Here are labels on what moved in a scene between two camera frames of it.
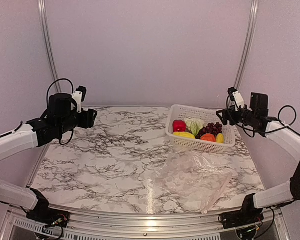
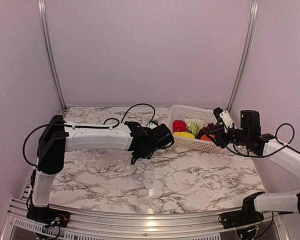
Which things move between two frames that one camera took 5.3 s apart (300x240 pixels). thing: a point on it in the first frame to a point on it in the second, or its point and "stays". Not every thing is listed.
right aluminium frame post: (245, 59) stays
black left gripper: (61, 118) to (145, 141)
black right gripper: (226, 112) to (219, 141)
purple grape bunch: (211, 128) stays
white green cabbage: (195, 125) stays
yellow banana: (184, 135) stays
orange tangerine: (208, 137) stays
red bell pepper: (179, 126) stays
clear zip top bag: (188, 180) to (108, 158)
